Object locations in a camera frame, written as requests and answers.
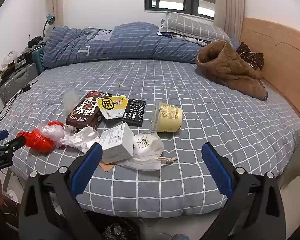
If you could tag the clear plastic wrapper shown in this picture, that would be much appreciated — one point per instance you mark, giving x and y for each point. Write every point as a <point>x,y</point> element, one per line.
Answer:
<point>70,101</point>

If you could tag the pale yellow plastic cup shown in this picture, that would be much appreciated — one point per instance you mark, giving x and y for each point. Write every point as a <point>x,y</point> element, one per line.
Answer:
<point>167,117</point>

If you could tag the teal plastic crate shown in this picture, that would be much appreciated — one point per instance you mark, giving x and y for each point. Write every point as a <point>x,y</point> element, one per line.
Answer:
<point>38,57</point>

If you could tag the white plastic object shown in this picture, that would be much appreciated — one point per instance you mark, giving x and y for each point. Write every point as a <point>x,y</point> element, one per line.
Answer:
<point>10,57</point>

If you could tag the blue striped quilt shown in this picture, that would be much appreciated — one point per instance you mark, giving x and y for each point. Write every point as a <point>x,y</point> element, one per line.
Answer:
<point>140,42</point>

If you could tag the grey suitcase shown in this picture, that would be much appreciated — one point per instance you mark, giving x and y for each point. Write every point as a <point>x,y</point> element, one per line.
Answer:
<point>17,77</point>

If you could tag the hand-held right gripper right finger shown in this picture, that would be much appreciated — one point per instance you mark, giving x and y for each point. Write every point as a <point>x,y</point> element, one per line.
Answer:
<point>217,170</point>

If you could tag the clear plastic bag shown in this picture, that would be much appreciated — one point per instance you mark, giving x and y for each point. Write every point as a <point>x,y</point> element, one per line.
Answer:
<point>51,132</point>

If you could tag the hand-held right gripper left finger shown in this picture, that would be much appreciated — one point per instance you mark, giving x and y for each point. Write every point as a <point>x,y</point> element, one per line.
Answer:
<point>87,170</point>

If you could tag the grey checked bed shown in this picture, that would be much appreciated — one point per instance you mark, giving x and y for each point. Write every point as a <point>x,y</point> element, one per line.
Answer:
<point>190,155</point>

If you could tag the yellow and white snack packet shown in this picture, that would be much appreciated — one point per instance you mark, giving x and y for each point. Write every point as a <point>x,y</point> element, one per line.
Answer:
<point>112,106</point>

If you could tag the brown paper card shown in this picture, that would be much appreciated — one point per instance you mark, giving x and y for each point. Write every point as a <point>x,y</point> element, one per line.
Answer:
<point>106,167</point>

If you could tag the black packet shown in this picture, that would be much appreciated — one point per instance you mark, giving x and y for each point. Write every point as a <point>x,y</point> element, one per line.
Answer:
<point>133,112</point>

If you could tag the teal desk lamp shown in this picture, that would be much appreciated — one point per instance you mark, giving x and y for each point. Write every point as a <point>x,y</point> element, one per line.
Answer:
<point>50,19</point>

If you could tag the small dried flower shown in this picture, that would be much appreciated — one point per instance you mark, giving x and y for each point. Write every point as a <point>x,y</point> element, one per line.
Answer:
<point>120,86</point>

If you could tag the grey checked pillow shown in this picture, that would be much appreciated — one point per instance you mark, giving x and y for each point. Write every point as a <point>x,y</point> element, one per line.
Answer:
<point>190,27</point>

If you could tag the brown fleece garment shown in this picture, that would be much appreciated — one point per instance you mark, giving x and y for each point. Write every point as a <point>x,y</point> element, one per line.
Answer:
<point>227,67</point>

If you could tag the wooden headboard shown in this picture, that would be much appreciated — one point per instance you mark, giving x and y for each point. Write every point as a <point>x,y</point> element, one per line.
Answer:
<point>285,55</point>

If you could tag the dark brown snack box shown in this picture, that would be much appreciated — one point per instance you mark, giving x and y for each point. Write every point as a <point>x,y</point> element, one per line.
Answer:
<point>85,112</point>

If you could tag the white tissue paper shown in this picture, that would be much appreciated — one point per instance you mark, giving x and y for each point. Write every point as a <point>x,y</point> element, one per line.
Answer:
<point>82,137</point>

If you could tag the small white cardboard box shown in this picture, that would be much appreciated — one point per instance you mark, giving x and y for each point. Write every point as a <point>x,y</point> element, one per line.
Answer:
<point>115,142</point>

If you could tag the dark patterned cloth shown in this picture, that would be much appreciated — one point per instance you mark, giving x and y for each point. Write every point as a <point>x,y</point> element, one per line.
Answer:
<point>250,55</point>

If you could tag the red plastic bag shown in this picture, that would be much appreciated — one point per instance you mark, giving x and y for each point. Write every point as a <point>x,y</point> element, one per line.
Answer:
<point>36,140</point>

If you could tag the blue cloth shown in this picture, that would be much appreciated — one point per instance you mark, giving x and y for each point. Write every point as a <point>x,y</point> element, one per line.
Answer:
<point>181,237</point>

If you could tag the black lined trash bin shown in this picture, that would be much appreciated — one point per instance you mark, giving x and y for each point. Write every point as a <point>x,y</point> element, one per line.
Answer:
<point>115,230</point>

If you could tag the beige curtain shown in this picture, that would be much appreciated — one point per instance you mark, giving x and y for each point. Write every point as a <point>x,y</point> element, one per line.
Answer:
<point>56,2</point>
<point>230,7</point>

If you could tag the cream furniture panel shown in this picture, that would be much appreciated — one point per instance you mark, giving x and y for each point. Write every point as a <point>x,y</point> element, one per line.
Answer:
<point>297,165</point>

